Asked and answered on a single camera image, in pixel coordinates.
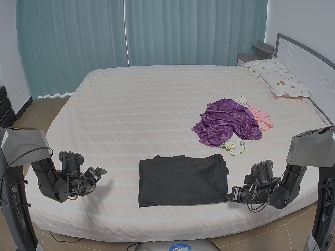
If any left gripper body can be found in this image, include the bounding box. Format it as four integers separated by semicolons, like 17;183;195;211
79;167;102;194

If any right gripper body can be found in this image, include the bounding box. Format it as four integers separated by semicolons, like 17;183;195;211
230;185;253;204

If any black T-shirt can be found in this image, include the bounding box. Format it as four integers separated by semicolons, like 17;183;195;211
138;154;230;208

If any white printed garment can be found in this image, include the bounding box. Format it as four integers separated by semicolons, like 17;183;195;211
219;95;247;157

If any purple satin garment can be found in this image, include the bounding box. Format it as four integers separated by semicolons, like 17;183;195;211
192;98;263;148

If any pink garment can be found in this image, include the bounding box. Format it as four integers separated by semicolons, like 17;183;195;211
246;102;275;132

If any bed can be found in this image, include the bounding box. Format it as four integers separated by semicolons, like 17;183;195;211
24;33;335;243

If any black chest of drawers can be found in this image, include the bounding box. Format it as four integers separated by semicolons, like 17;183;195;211
0;86;18;127

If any white printed pillow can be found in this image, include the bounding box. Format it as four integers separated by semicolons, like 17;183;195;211
241;57;312;98

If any grey bedside table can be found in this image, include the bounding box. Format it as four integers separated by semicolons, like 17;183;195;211
238;40;274;66

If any blue-green curtain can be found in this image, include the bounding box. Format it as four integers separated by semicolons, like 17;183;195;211
16;0;129;99
124;0;269;67

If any black cable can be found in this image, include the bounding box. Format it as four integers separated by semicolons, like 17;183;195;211
50;232;142;251
0;147;53;190

